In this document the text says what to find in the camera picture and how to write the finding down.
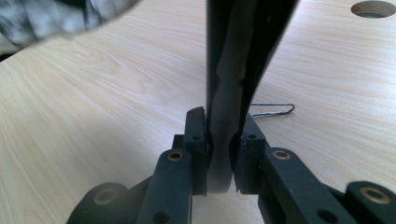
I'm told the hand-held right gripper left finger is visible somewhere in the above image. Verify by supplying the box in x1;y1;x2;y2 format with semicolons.
172;106;209;196

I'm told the metal wire clip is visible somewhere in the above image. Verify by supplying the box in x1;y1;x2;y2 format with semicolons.
248;103;296;119

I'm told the black square device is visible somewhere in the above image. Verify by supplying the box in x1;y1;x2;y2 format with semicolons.
205;0;300;194

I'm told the white black checked cloth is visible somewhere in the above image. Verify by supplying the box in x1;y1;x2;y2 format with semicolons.
0;0;141;48

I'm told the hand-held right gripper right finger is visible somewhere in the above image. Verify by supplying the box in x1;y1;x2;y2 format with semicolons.
233;114;270;193

